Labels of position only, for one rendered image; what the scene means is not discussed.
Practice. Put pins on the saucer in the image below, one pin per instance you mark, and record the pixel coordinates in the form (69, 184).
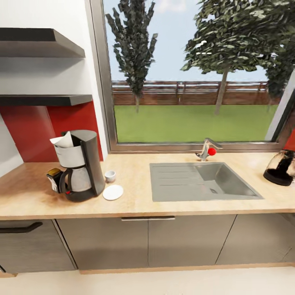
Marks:
(113, 192)

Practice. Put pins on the drop in sink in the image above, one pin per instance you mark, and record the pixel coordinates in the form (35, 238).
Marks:
(201, 181)

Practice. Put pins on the bottle of coffee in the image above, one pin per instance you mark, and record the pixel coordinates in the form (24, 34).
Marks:
(54, 176)

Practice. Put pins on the cabinet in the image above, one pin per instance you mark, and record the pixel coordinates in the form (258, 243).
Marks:
(178, 241)

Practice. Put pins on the electric kettle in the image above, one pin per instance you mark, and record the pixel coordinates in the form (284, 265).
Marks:
(281, 169)

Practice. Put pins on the dishwasher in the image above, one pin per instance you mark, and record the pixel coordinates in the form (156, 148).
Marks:
(32, 245)

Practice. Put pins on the coffee cup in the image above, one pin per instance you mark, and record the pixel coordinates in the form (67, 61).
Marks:
(110, 176)

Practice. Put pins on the paper coffee filter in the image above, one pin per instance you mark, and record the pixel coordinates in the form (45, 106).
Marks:
(65, 141)

